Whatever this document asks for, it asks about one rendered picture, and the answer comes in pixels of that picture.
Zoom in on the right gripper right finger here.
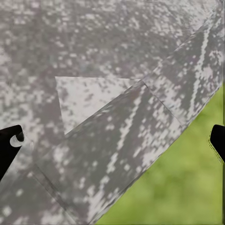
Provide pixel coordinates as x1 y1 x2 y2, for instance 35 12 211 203
210 124 225 162

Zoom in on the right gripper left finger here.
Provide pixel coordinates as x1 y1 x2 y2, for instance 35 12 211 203
0 125 27 181

